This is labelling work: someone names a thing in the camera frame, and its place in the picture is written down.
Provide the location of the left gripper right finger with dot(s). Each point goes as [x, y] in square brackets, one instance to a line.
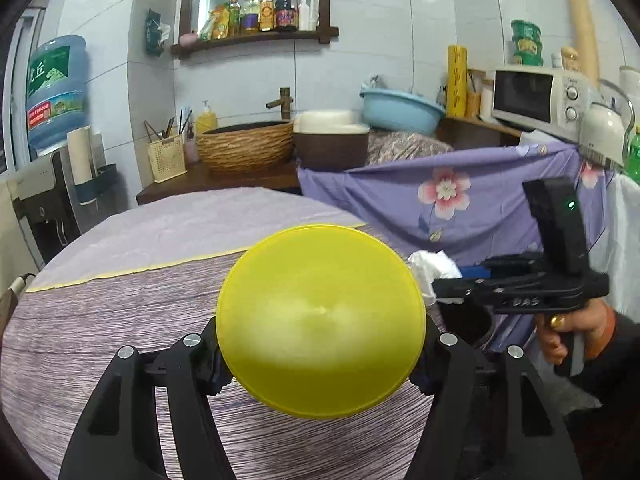
[489, 418]

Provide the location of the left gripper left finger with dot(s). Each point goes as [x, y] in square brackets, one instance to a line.
[117, 436]

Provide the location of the black trash bin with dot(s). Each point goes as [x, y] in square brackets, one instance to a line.
[469, 321]

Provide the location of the yellow plastic cup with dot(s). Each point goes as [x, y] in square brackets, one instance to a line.
[320, 321]

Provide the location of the person right hand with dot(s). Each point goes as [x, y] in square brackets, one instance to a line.
[595, 322]

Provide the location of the purple floral cloth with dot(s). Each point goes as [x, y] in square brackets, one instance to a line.
[468, 204]

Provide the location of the purple striped tablecloth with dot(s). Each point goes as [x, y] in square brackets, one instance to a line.
[150, 275]

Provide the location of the white microwave oven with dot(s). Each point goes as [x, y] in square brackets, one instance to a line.
[547, 99]

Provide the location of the patterned brown cloth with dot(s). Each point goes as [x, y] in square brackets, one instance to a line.
[395, 146]

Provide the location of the light blue plastic basin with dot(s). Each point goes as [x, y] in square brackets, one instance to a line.
[399, 111]

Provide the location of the water dispenser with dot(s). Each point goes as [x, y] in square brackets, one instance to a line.
[53, 211]

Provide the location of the beige rolled mat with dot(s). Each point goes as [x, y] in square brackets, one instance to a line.
[586, 39]

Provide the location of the yellow tall box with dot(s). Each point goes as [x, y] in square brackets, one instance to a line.
[457, 80]

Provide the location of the brown white rice cooker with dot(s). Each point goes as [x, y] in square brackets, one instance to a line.
[330, 140]

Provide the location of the paper towel roll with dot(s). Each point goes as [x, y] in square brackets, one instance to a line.
[80, 151]

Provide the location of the beige utensil holder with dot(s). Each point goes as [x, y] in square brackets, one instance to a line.
[166, 158]

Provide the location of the woven wicker basket sink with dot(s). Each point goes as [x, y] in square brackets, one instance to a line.
[244, 148]

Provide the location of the bronze faucet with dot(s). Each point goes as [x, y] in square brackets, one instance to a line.
[284, 102]

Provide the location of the yellow soap dispenser bottle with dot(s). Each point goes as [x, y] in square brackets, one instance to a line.
[206, 120]

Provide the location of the blue water jug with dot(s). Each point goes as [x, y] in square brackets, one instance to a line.
[56, 101]

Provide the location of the dark soy sauce bottle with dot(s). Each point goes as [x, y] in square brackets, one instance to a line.
[285, 15]

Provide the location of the yellow oil bottle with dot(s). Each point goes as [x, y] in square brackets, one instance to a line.
[220, 22]

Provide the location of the green wall pouch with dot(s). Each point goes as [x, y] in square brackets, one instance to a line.
[156, 33]

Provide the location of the dark wooden wall shelf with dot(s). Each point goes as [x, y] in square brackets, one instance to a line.
[250, 21]

